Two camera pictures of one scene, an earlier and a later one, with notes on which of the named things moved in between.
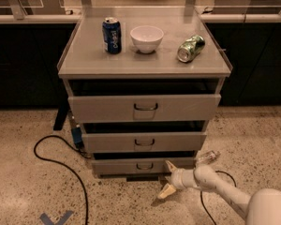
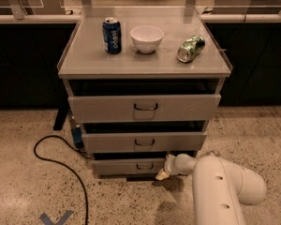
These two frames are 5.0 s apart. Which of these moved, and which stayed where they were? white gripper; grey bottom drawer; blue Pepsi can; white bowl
Moved: white gripper
Stayed: grey bottom drawer; blue Pepsi can; white bowl
